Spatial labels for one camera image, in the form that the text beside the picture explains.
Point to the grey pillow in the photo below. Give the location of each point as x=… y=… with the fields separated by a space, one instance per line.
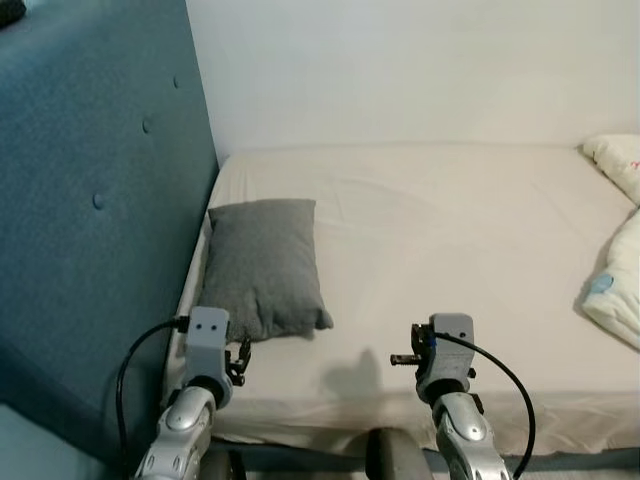
x=262 y=265

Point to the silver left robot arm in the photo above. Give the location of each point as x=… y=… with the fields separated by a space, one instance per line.
x=185 y=435

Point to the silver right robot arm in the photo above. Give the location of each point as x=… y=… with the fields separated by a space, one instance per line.
x=465 y=440

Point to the cream sheeted mattress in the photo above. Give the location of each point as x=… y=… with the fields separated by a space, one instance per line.
x=450 y=250

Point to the black right robot foot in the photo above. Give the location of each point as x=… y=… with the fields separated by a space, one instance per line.
x=395 y=458

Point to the cream cartoon print blanket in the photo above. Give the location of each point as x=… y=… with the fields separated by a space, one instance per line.
x=618 y=290

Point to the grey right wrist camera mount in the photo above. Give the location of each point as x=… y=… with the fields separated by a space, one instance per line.
x=447 y=350

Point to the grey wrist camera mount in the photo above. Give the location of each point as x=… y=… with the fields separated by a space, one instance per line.
x=207 y=342
x=447 y=350

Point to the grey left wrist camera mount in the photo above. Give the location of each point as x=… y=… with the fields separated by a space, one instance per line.
x=207 y=342

